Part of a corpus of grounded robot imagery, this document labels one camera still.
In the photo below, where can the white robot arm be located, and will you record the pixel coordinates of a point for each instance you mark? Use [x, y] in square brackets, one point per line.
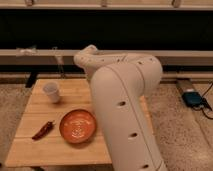
[117, 81]

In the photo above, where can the orange bowl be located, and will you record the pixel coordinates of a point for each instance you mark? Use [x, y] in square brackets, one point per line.
[77, 126]

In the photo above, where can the white paper cup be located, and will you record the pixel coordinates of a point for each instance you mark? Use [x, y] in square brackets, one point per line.
[51, 90]

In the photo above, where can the wooden table board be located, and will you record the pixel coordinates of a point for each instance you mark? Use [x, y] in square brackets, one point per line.
[53, 150]

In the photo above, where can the red chili pepper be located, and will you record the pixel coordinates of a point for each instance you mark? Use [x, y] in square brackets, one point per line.
[47, 128]

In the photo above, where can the blue electronic box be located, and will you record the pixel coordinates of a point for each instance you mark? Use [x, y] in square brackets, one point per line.
[193, 99]

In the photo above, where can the grey metal rail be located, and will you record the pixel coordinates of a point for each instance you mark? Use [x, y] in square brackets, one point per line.
[47, 57]

